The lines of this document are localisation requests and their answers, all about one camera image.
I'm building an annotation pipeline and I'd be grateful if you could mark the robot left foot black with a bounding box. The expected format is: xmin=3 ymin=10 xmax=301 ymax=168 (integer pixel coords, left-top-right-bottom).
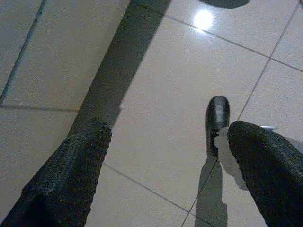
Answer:
xmin=205 ymin=95 xmax=231 ymax=157

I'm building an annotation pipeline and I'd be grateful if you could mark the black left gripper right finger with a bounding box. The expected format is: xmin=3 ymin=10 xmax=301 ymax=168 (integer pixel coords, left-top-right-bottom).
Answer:
xmin=227 ymin=120 xmax=303 ymax=227

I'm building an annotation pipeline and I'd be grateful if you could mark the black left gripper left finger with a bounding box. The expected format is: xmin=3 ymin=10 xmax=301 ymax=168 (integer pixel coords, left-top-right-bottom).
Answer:
xmin=0 ymin=117 xmax=113 ymax=227

